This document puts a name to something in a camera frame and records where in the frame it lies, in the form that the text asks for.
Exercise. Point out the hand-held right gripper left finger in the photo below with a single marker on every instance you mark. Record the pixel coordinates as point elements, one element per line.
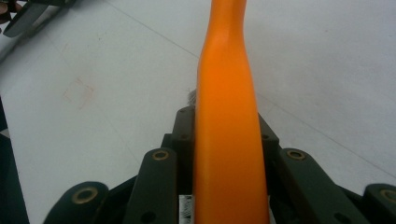
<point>185,146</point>

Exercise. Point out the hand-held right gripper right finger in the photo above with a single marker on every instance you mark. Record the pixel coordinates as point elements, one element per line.
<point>268,141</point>

